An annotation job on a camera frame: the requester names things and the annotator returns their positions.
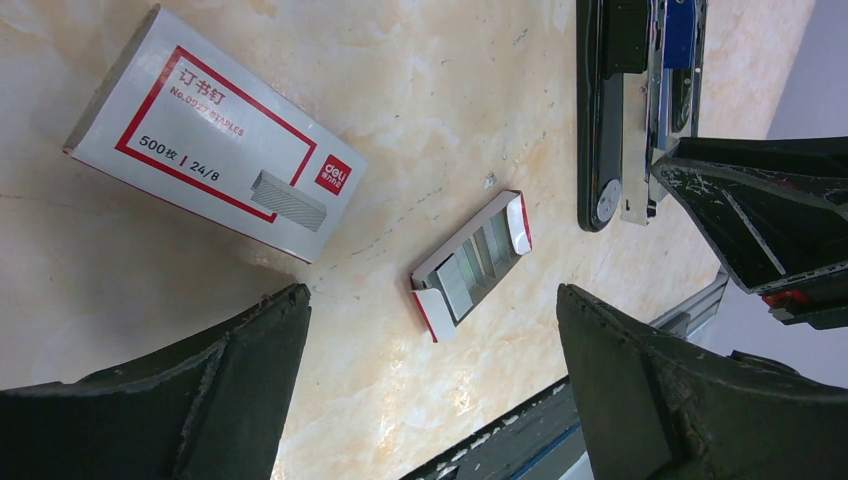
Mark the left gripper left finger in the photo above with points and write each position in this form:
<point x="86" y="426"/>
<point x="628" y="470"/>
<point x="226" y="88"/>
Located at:
<point x="210" y="406"/>

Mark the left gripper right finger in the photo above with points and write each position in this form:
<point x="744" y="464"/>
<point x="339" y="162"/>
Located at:
<point x="654" y="406"/>

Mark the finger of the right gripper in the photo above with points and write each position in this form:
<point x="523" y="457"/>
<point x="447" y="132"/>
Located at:
<point x="773" y="211"/>

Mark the silver staple strip tray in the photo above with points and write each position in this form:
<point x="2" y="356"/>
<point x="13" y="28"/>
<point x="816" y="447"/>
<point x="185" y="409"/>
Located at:
<point x="458" y="275"/>

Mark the red white staple box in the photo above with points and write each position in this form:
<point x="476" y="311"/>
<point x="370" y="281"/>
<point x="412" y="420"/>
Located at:
<point x="179" y="119"/>

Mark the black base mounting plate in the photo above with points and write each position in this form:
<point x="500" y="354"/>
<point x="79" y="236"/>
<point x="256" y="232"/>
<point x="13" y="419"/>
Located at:
<point x="541" y="438"/>

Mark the aluminium frame rail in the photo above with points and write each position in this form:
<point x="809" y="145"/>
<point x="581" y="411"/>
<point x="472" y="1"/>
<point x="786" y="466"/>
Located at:
<point x="688" y="316"/>

